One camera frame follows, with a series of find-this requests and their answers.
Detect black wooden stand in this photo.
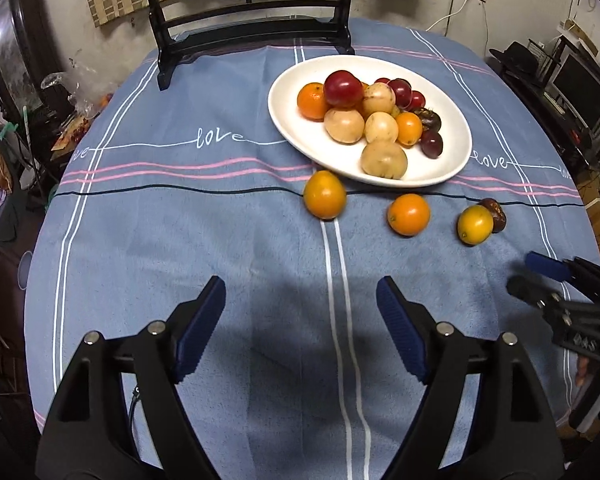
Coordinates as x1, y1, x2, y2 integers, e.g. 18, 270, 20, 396
147, 0, 356, 92

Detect computer monitor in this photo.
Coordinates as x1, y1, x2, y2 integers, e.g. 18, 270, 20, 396
550, 52, 600, 132

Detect person's right hand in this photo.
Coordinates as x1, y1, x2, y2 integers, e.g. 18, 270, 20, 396
575, 355, 600, 391

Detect grey plastic cup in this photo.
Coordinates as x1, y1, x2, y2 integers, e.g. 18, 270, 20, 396
19, 251, 34, 291

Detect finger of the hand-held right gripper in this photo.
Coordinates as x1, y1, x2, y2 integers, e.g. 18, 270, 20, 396
525, 251, 600, 302
506, 276, 566, 313

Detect tan round fruit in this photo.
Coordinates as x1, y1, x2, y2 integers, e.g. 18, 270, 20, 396
323, 107, 366, 145
360, 140, 409, 180

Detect beige speckled fruit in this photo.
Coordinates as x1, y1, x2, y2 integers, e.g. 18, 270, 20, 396
362, 83, 397, 118
364, 112, 399, 144

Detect clear plastic bags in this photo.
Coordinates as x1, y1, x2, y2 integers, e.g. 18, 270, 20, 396
41, 62, 117, 112

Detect dark red plum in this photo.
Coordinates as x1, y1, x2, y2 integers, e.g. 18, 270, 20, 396
420, 130, 444, 158

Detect blue striped tablecloth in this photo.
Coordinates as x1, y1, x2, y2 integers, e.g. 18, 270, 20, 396
24, 17, 600, 480

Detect large red apple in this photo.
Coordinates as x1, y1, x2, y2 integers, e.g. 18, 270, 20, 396
323, 70, 365, 109

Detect dark brown mangosteen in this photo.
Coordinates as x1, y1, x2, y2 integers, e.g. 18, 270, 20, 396
479, 198, 507, 234

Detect dark purple fruit with calyx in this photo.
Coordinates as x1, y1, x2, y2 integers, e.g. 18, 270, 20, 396
413, 108, 442, 133

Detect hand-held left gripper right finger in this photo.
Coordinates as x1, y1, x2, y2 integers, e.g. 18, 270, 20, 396
376, 276, 566, 480

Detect black hat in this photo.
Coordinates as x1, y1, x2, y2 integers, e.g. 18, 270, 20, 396
489, 41, 541, 74

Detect white oval plate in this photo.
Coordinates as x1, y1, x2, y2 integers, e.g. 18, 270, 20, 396
267, 56, 473, 188

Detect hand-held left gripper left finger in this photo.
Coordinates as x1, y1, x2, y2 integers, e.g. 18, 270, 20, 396
35, 276, 227, 480

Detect dark wooden cabinet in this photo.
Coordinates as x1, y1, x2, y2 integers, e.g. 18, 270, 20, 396
0, 0, 67, 122

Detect white cable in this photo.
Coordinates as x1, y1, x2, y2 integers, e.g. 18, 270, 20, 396
425, 0, 473, 34

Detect yellowish orange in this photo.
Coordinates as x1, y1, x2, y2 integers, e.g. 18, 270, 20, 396
457, 205, 494, 246

